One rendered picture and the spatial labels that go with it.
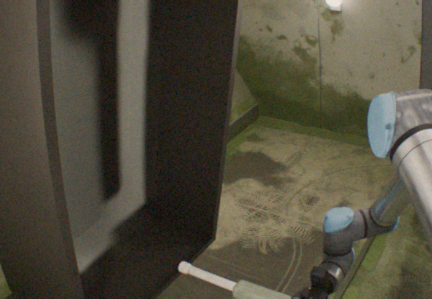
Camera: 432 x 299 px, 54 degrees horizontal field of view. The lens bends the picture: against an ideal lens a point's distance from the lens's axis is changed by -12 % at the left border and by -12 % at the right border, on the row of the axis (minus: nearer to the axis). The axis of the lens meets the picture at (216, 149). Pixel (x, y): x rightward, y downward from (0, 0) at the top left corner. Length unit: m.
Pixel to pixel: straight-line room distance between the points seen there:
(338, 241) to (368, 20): 1.63
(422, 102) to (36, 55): 0.66
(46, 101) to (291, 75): 2.42
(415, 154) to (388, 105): 0.10
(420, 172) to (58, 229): 0.64
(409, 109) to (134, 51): 0.84
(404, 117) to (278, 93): 2.32
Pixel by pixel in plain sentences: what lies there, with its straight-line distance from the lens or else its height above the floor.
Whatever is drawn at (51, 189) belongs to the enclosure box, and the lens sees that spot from 0.81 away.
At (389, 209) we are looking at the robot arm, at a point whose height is 0.69.
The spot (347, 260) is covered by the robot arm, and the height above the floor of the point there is 0.48.
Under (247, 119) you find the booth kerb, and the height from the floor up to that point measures 0.12.
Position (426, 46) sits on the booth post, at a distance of 2.67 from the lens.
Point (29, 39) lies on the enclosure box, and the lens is 0.69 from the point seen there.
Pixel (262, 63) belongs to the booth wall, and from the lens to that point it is 3.09.
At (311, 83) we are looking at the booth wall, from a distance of 2.97.
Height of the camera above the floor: 1.42
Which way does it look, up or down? 28 degrees down
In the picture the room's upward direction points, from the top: 6 degrees counter-clockwise
